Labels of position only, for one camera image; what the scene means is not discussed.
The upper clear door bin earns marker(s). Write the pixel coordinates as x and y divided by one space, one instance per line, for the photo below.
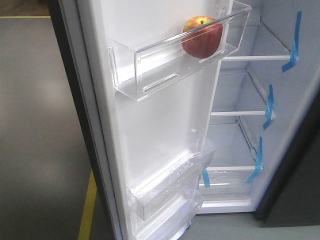
141 72

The clear door bin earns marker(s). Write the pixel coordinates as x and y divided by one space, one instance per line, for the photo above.
141 72
172 220
147 199

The lower clear door bin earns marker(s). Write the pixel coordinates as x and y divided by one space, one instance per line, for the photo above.
172 220

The red yellow apple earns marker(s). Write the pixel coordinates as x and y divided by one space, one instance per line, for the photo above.
204 42

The fridge door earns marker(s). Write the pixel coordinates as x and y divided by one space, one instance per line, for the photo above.
130 142

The middle clear door bin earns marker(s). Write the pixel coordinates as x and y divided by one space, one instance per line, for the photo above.
147 199

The dark grey fridge body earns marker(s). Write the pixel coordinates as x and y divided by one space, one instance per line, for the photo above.
266 105

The clear crisper drawer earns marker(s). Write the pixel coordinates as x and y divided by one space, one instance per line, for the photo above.
226 183

